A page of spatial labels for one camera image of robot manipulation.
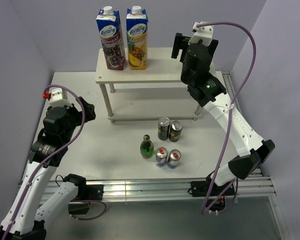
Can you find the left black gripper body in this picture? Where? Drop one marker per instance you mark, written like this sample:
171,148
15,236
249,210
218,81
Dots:
75,119

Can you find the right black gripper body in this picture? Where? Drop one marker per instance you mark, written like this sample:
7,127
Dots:
184,77

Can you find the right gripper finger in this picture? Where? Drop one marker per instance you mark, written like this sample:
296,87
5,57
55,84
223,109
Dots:
181,42
212,47

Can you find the green glass bottle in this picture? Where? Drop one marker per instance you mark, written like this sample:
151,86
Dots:
146,147

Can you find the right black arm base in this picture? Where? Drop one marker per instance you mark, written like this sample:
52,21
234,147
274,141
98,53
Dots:
220,197

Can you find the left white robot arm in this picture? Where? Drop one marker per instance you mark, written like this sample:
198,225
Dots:
26,220

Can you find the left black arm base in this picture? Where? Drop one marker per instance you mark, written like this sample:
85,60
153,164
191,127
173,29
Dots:
81,204

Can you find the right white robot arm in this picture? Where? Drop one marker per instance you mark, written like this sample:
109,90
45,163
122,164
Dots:
205,88

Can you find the white two-tier shelf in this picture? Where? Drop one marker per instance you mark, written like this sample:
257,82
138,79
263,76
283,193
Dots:
147,95

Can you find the pineapple juice carton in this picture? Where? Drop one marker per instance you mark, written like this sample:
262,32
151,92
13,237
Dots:
137,36

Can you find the dark can open top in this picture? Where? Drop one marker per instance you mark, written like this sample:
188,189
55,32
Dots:
163,128

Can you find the dark can yellow label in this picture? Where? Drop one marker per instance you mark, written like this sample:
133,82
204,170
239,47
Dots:
175,131

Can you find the grape juice carton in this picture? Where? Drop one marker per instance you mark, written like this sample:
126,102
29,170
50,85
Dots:
111,36

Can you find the silver blue energy can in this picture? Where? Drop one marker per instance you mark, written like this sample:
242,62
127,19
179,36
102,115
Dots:
161,157

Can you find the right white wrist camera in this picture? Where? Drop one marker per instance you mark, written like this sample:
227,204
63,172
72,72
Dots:
204,33

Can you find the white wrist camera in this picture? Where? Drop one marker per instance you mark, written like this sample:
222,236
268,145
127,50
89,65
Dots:
204,33
57,98

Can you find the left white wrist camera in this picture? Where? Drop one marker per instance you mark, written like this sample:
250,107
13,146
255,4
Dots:
57,98

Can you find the aluminium rail front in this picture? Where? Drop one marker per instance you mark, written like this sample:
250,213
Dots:
174,189

